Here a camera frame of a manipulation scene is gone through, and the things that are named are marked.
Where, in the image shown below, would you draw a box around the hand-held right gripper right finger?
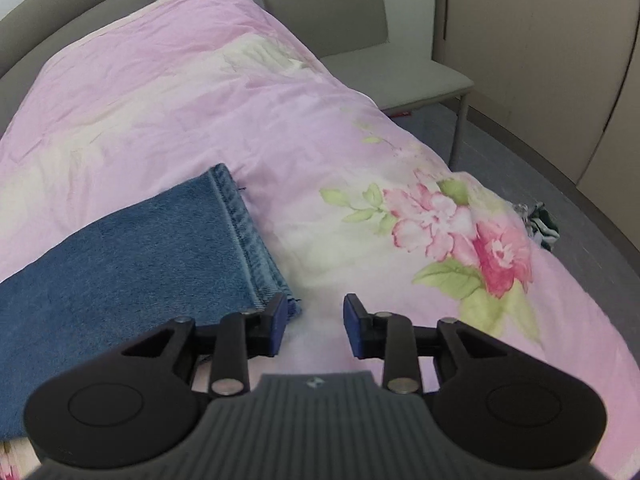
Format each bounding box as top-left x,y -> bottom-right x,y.
342,294 -> 506,396

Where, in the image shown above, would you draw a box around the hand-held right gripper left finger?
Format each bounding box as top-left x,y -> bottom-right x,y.
120,292 -> 291,396

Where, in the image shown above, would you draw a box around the blue denim pants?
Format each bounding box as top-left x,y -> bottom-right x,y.
0,162 -> 304,442

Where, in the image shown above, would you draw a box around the striped dark cloth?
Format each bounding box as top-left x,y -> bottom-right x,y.
515,201 -> 562,252

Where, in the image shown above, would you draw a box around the pink floral blanket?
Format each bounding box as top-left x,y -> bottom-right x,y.
0,0 -> 640,480

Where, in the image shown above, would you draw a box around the grey chair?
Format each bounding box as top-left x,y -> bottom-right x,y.
255,0 -> 476,171

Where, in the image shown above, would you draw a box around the beige wardrobe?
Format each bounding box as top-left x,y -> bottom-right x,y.
434,0 -> 640,187

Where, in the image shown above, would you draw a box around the grey upholstered headboard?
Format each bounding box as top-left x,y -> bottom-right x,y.
0,0 -> 260,128

